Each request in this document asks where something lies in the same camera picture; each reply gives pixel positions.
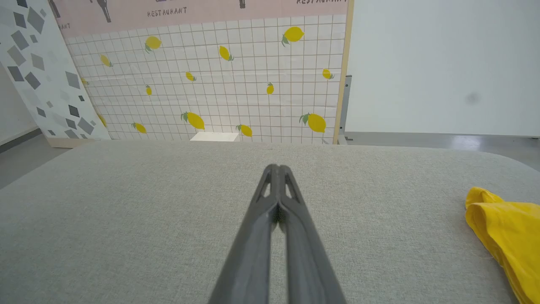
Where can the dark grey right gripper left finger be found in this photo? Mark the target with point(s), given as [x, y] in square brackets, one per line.
[253, 245]

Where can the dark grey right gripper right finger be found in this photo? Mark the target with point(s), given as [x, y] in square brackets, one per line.
[306, 253]

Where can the yellow shirt with white patches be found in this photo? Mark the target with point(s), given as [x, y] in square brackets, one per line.
[514, 236]

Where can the white box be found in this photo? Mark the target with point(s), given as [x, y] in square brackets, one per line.
[214, 137]

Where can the grey fabric sofa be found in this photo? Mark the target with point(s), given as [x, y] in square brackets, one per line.
[126, 219]

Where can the lemon print grid panel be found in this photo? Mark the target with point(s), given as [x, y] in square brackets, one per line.
[232, 71]

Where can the white panel with grey shapes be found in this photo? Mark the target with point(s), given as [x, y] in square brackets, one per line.
[38, 71]

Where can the grey metal bracket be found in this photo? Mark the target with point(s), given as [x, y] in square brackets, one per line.
[345, 109]

